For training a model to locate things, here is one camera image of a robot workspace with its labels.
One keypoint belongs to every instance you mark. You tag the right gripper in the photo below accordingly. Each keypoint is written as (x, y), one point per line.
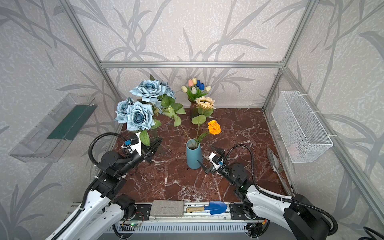
(212, 166)

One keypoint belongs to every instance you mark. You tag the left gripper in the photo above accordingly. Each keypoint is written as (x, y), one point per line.
(145, 153)

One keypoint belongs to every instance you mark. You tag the teal ceramic vase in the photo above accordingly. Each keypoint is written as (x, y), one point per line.
(194, 154)

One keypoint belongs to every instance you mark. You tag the orange daisy stem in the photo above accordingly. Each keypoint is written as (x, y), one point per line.
(214, 128)

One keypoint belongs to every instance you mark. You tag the teal hydrangea bouquet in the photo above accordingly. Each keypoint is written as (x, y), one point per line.
(140, 116)

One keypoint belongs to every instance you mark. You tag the red glass vase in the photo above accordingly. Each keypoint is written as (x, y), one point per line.
(193, 110)

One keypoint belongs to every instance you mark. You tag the cream sunflower stem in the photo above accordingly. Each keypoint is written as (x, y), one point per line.
(205, 107)

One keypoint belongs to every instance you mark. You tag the pink tulip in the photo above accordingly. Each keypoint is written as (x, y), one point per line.
(190, 83)

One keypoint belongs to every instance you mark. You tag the blue rose stem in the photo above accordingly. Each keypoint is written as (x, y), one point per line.
(183, 129)

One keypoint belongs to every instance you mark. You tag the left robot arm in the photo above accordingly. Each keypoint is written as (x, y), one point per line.
(102, 206)

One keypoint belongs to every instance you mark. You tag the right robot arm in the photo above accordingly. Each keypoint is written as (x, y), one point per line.
(296, 214)

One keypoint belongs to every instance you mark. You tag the blue garden trowel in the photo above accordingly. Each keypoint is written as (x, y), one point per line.
(215, 208)

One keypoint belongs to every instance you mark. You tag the small circuit board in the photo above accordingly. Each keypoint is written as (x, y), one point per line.
(130, 226)

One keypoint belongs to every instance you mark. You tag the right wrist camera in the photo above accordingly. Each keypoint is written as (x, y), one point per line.
(217, 161)

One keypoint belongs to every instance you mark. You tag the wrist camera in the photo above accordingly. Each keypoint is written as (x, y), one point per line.
(132, 144)
(217, 161)

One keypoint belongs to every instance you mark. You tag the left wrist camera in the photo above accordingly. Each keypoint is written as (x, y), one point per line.
(132, 144)

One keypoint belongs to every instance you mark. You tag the white wire basket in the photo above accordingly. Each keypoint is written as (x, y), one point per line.
(303, 135)

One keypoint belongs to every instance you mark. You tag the clear plastic wall shelf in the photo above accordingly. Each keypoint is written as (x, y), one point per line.
(48, 140)

